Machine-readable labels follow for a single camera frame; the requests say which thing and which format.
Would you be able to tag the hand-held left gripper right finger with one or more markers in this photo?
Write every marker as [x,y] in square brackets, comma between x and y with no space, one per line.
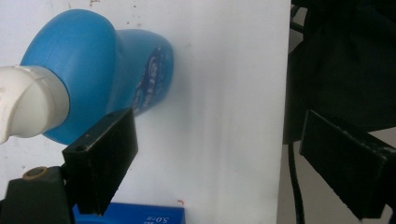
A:
[345,168]

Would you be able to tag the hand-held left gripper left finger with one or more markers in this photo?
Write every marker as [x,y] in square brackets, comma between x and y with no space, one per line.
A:
[99,161]

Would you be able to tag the blue spray bottle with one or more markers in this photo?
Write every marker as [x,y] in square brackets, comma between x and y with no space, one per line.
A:
[81,74]

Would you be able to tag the blue box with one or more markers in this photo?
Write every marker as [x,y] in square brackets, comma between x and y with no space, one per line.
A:
[140,214]

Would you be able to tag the dark cloth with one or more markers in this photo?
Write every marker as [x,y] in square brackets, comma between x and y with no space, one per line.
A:
[342,62]

